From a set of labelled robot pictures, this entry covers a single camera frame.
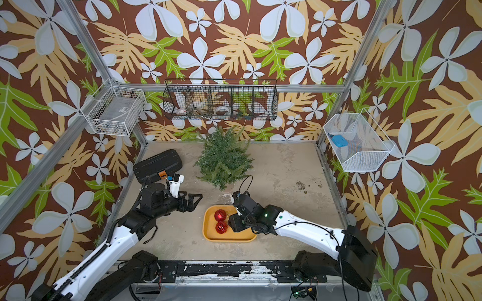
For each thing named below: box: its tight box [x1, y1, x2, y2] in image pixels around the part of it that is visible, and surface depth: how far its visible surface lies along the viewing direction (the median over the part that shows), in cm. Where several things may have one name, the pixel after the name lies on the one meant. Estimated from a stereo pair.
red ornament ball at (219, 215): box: [214, 208, 227, 222], surface depth 88 cm
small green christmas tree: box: [193, 126, 255, 191], surface depth 78 cm
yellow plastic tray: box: [202, 204, 258, 243], surface depth 85 cm
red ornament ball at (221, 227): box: [215, 220, 228, 234], surface depth 82 cm
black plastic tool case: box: [133, 148, 183, 184], surface depth 103 cm
